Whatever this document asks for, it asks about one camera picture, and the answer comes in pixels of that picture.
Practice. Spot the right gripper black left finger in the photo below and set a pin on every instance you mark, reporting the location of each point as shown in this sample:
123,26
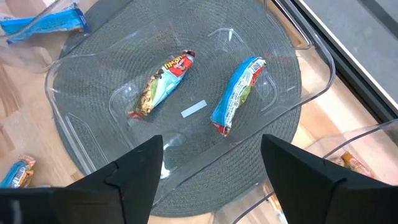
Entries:
93,199

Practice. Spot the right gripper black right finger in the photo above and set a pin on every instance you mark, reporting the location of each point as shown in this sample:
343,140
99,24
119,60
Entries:
326,199

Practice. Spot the orange granola bar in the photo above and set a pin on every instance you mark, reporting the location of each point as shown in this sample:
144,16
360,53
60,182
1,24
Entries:
353,161

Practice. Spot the blue granola bar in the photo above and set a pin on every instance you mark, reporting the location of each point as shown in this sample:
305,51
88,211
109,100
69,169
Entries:
15,174
236,93
46,23

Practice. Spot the multicoloured granola bar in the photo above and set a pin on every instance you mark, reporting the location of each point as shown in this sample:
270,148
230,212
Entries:
161,85

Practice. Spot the clear plastic bin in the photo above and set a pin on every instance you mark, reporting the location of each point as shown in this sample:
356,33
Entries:
373,149
12,49
93,93

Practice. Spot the round grey woven placemat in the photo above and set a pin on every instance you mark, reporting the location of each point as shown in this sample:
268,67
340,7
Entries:
242,186

